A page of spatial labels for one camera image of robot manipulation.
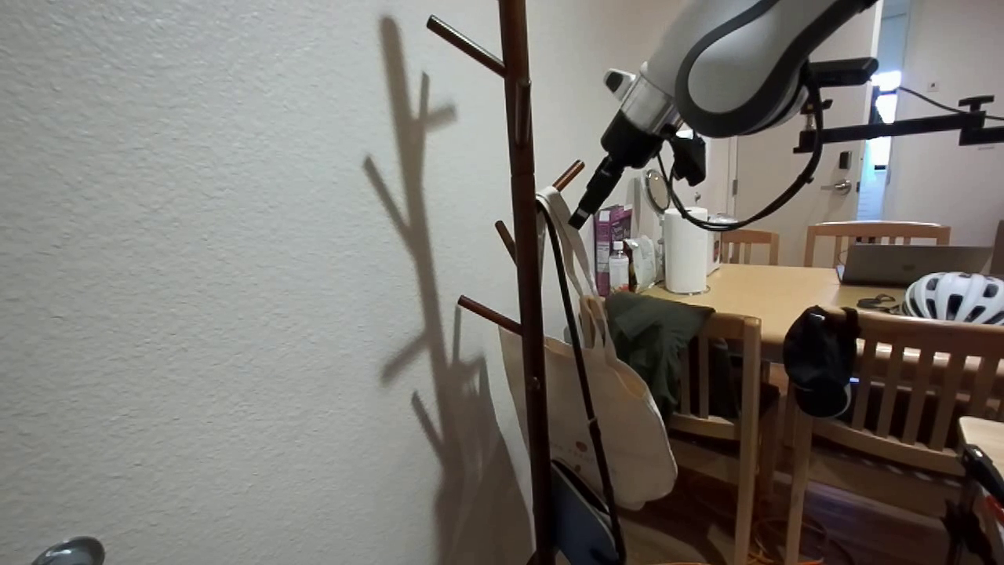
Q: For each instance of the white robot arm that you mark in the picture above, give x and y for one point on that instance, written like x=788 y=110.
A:
x=733 y=64

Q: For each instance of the wooden chair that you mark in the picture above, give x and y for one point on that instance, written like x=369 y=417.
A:
x=747 y=247
x=881 y=233
x=710 y=425
x=910 y=440

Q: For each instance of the dark green jacket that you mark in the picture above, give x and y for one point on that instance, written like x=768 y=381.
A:
x=653 y=340

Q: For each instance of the dark wooden coat rack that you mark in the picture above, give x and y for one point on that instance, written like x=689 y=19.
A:
x=519 y=158

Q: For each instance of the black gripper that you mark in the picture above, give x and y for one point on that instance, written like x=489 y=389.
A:
x=626 y=145

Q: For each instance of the white paper towel roll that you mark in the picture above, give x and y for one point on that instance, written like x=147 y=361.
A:
x=689 y=252

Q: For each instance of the white bicycle helmet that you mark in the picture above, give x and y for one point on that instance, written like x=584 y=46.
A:
x=958 y=298

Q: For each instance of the black exterior camera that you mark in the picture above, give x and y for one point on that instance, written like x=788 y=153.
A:
x=841 y=71

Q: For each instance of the cream canvas tote bag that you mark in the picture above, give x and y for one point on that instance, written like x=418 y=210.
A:
x=629 y=440

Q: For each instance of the grey laptop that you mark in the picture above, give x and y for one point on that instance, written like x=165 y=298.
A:
x=913 y=266

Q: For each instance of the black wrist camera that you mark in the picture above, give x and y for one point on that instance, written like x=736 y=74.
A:
x=692 y=158

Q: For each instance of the light wooden board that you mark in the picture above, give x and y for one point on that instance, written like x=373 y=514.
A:
x=991 y=431

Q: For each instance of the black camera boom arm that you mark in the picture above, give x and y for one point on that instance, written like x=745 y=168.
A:
x=922 y=128

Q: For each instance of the white bottle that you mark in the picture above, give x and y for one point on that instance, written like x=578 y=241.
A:
x=645 y=262

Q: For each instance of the white door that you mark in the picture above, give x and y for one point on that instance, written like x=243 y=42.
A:
x=796 y=206

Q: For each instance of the wooden dining table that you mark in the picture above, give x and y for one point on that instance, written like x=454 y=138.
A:
x=785 y=292

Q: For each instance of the purple box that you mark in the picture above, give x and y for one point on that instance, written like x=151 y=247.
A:
x=614 y=241

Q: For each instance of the silver wall door stop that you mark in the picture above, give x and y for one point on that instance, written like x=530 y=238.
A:
x=68 y=549

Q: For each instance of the wooden chair back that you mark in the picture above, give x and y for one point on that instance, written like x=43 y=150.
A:
x=881 y=233

